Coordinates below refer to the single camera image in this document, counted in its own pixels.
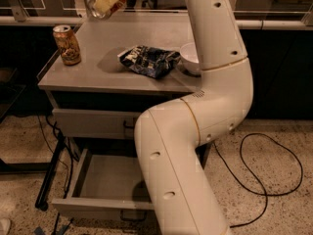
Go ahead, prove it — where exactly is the red coke can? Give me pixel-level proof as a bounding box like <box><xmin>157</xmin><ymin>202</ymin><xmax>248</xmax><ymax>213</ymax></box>
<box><xmin>86</xmin><ymin>0</ymin><xmax>126</xmax><ymax>20</ymax></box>

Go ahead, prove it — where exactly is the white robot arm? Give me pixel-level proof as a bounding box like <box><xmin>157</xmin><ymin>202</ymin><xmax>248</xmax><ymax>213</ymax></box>
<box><xmin>134</xmin><ymin>0</ymin><xmax>253</xmax><ymax>235</ymax></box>

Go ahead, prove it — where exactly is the gold patterned drink can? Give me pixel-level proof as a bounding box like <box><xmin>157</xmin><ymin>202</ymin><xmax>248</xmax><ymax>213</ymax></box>
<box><xmin>53</xmin><ymin>24</ymin><xmax>81</xmax><ymax>66</ymax></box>

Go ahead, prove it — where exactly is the grey drawer cabinet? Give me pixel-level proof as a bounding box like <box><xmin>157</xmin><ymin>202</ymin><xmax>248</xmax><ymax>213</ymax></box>
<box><xmin>36</xmin><ymin>11</ymin><xmax>233</xmax><ymax>227</ymax></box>

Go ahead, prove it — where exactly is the grey top drawer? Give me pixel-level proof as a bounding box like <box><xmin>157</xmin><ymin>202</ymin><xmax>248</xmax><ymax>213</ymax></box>
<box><xmin>53</xmin><ymin>109</ymin><xmax>140</xmax><ymax>139</ymax></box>

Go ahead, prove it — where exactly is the open grey middle drawer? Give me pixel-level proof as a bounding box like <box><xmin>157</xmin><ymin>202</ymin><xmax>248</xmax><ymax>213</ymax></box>
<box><xmin>52</xmin><ymin>149</ymin><xmax>156</xmax><ymax>223</ymax></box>

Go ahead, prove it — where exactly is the blue chip bag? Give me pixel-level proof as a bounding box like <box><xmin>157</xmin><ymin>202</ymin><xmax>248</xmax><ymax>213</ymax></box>
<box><xmin>117</xmin><ymin>45</ymin><xmax>181</xmax><ymax>79</ymax></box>

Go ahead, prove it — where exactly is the white bowl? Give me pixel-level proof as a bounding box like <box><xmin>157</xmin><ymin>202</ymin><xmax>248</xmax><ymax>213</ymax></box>
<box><xmin>180</xmin><ymin>42</ymin><xmax>201</xmax><ymax>75</ymax></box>

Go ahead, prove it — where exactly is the white horizontal rail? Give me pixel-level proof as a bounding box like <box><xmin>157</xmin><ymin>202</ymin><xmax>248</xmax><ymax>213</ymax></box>
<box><xmin>237</xmin><ymin>20</ymin><xmax>313</xmax><ymax>31</ymax></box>

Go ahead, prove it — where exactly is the black table leg frame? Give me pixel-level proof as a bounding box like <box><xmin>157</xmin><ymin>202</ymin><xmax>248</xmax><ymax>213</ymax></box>
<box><xmin>0</xmin><ymin>136</ymin><xmax>65</xmax><ymax>212</ymax></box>

